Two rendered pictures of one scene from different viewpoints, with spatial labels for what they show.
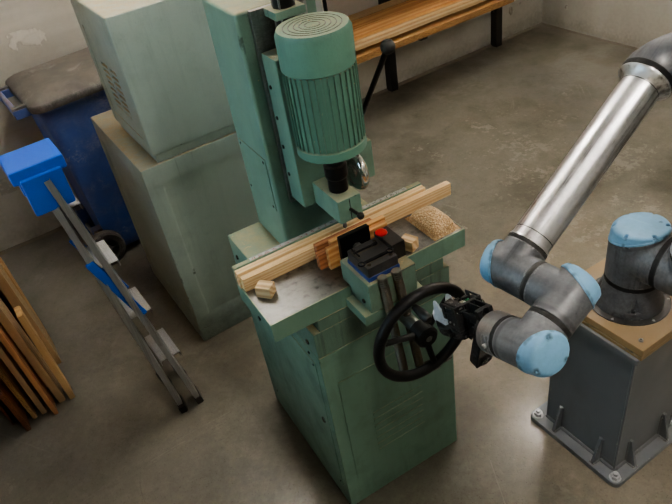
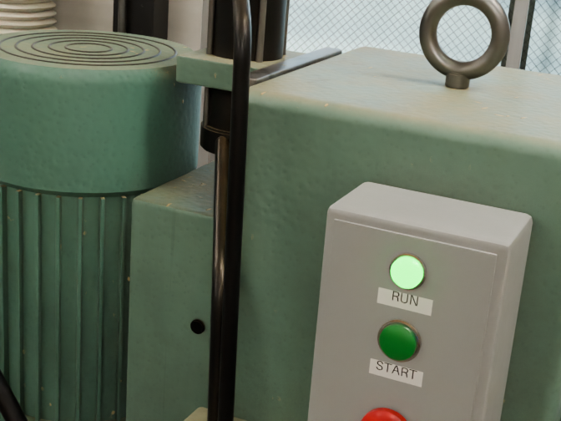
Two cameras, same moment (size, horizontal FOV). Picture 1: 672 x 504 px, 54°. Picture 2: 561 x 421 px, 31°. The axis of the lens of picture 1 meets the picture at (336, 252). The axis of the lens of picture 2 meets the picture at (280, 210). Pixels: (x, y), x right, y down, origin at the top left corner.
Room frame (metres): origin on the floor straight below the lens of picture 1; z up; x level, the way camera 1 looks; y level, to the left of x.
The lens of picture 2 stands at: (2.14, -0.44, 1.65)
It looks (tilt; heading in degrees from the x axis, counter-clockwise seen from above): 19 degrees down; 138
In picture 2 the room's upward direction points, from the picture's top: 5 degrees clockwise
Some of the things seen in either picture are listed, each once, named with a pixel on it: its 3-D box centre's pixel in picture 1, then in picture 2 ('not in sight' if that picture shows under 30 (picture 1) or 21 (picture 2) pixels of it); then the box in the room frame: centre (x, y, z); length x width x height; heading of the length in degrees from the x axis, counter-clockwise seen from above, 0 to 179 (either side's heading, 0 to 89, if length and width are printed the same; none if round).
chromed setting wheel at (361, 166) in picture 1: (355, 169); not in sight; (1.63, -0.10, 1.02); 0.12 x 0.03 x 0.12; 24
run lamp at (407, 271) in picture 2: not in sight; (406, 272); (1.82, -0.06, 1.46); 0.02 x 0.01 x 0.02; 24
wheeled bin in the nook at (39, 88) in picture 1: (102, 156); not in sight; (3.12, 1.10, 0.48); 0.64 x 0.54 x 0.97; 120
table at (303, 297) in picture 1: (362, 272); not in sight; (1.35, -0.06, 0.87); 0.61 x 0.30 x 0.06; 114
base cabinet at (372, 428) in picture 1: (349, 352); not in sight; (1.57, 0.02, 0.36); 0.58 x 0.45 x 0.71; 24
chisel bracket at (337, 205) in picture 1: (338, 200); not in sight; (1.48, -0.03, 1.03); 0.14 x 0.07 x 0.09; 24
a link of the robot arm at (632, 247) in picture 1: (639, 249); not in sight; (1.35, -0.83, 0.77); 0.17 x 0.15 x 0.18; 33
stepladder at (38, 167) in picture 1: (114, 293); not in sight; (1.83, 0.79, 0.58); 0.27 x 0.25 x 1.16; 119
